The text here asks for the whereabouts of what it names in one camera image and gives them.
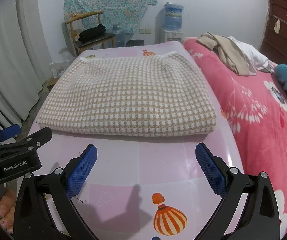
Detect white water dispenser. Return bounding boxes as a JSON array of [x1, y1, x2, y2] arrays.
[[160, 29, 184, 45]]

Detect beige white houndstooth coat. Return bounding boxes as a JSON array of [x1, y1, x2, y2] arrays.
[[38, 51, 217, 137]]

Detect black bin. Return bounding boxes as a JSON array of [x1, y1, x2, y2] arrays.
[[126, 39, 145, 47]]

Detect metal hook rack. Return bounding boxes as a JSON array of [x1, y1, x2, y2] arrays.
[[273, 15, 287, 27]]

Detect wooden chair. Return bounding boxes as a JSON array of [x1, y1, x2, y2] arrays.
[[66, 11, 116, 55]]

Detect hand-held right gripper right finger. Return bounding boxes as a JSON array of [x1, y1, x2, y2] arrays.
[[195, 142, 281, 240]]

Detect low wooden stool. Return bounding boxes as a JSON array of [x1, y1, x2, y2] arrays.
[[46, 77, 59, 90]]

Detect teal floral hanging cloth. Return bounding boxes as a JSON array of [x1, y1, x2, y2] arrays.
[[63, 0, 159, 34]]

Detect white cloth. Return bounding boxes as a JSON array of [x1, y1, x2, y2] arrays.
[[227, 36, 275, 75]]

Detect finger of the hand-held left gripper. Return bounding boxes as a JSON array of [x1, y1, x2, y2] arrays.
[[0, 124, 21, 142], [21, 127, 52, 150]]

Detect pink floral blanket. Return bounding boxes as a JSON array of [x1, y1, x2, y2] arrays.
[[182, 37, 287, 240]]

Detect white plastic bags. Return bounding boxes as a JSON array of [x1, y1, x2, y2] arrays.
[[50, 47, 80, 78]]

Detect brown wooden door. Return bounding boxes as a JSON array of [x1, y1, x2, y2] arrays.
[[258, 0, 287, 64]]

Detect white curtain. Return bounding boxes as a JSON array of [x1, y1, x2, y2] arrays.
[[0, 0, 54, 140]]

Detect black bag on chair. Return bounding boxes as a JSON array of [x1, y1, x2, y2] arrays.
[[79, 24, 106, 43]]

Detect blue water bottle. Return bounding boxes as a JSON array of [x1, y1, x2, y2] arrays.
[[164, 2, 184, 30]]

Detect beige clothes pile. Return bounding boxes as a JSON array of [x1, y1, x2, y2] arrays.
[[197, 32, 250, 75]]

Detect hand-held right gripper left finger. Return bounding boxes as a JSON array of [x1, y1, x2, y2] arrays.
[[13, 144, 98, 240]]

